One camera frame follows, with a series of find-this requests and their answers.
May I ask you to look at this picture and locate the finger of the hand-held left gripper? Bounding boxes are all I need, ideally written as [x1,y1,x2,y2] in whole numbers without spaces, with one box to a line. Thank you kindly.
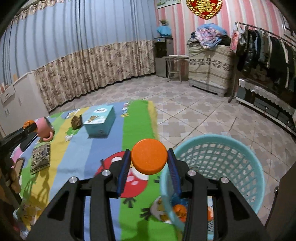
[0,120,38,149]
[20,133,39,151]

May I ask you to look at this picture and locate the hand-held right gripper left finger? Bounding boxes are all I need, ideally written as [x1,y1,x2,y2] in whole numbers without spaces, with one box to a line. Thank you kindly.
[26,149,131,241]

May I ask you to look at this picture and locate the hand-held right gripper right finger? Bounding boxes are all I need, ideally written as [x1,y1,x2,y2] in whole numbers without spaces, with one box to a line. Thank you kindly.
[167,148,271,241]

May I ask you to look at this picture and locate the pink cup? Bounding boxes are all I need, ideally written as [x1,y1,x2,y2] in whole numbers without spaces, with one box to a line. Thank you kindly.
[34,116,55,142]

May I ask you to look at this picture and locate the blue plastic bag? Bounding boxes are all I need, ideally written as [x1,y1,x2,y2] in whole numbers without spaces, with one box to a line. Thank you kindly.
[171,195,186,206]

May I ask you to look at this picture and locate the orange round lid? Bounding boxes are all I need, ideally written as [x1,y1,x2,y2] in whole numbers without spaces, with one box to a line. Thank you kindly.
[131,138,168,176]

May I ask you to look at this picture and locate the teal plastic basket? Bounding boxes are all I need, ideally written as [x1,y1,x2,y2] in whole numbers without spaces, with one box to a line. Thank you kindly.
[159,134,266,241]

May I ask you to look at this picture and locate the person's left hand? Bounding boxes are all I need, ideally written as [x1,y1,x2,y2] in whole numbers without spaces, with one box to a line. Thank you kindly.
[8,166,22,194]

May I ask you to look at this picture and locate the brown framed phone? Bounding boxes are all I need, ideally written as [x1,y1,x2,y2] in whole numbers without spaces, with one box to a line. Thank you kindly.
[13,157,25,180]

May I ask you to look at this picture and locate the small dark booklet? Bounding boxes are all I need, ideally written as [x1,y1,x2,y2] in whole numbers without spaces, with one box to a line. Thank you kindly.
[30,143,51,175]

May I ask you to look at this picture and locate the white low cabinet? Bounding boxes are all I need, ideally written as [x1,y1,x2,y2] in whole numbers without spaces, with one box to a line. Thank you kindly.
[0,74,49,142]

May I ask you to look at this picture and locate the colourful cartoon play mat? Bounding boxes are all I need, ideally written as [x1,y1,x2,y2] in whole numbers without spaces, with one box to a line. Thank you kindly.
[13,100,184,241]

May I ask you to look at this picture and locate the brown crumpled packet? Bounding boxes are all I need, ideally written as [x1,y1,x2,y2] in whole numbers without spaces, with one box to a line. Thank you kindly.
[70,114,84,129]

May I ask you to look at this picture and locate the light blue tissue box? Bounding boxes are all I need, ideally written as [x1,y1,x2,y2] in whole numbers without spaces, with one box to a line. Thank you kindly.
[83,105,116,138]

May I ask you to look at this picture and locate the floral beige curtain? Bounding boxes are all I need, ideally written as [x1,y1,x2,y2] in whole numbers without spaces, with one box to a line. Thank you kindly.
[0,0,156,113]

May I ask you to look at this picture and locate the cloth covered chest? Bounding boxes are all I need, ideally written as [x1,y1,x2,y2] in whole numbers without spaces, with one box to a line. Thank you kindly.
[188,44,234,97]

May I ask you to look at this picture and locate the grey water dispenser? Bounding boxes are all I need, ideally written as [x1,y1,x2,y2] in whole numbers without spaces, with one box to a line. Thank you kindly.
[154,37,174,78]

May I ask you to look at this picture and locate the lace covered low shelf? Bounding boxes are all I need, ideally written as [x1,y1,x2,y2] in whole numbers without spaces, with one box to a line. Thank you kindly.
[235,77,296,136]

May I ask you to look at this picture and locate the pile of colourful clothes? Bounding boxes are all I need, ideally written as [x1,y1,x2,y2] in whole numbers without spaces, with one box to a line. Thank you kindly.
[187,23,232,49]

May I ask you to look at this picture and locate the clothes rack with garments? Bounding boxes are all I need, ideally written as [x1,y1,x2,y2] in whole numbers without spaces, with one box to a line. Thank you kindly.
[230,21,296,94]

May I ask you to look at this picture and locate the metal frame stool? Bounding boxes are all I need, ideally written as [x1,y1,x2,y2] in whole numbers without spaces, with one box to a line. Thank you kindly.
[162,55,189,82]

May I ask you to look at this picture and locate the red wall ornament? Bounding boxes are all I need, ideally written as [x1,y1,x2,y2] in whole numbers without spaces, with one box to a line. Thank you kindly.
[186,0,223,20]

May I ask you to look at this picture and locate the framed wall picture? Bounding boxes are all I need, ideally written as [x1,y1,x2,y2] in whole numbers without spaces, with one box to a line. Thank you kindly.
[156,0,181,10]

